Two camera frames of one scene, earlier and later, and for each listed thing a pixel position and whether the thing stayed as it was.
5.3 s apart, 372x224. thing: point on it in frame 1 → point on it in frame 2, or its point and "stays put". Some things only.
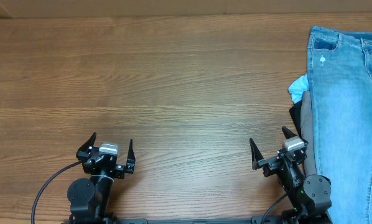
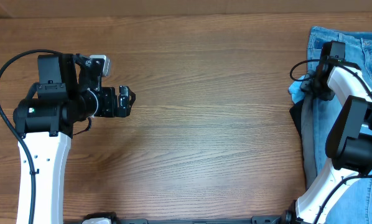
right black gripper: [272, 167] → [305, 86]
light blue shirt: [297, 87] stays put
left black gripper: [84, 151] → [109, 110]
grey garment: [310, 159] stays put
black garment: [295, 114] stays put
